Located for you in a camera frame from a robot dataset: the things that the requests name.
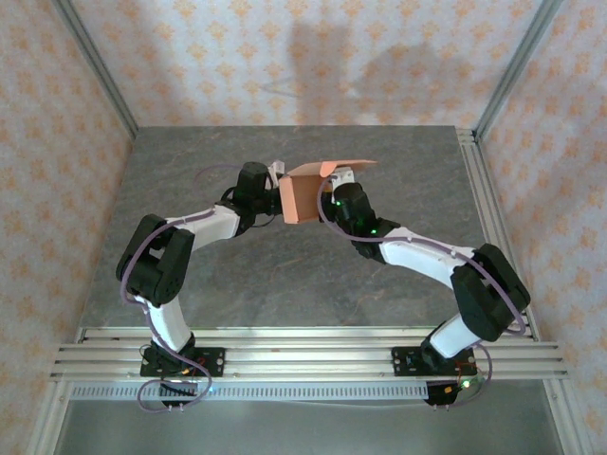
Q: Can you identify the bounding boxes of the grey metal shelf panel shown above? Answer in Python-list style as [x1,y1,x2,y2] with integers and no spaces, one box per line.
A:
[54,400,565,455]

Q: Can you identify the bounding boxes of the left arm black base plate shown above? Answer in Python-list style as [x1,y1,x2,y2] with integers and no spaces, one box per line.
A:
[139,347,227,379]

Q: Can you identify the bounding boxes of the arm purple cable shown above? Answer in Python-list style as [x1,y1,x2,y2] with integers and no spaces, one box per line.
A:
[316,177,528,409]
[120,163,243,414]

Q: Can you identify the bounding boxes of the aluminium frame leg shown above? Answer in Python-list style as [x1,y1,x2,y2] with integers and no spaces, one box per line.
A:
[28,378,72,455]
[543,378,594,455]

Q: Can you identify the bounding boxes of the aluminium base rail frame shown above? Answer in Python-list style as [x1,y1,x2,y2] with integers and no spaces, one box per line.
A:
[49,326,570,381]

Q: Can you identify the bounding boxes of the aluminium side rail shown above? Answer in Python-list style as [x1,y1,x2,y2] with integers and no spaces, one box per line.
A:
[457,127,540,340]

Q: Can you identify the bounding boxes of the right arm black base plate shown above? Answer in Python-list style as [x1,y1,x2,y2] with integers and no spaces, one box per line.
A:
[392,345,475,378]

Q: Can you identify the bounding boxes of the slotted grey cable duct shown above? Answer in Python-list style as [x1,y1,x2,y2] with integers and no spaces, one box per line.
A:
[70,382,431,402]

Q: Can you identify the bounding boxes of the pink paper box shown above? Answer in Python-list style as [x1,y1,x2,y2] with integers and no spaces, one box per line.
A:
[278,159,379,226]

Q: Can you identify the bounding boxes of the aluminium frame post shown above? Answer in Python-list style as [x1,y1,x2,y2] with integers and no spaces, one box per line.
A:
[51,0,139,138]
[473,0,565,138]

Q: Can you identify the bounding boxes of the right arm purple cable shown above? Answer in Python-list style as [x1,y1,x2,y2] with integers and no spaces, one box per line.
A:
[316,177,528,409]

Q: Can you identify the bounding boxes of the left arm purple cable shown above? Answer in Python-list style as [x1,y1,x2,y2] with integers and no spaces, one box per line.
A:
[120,163,243,414]

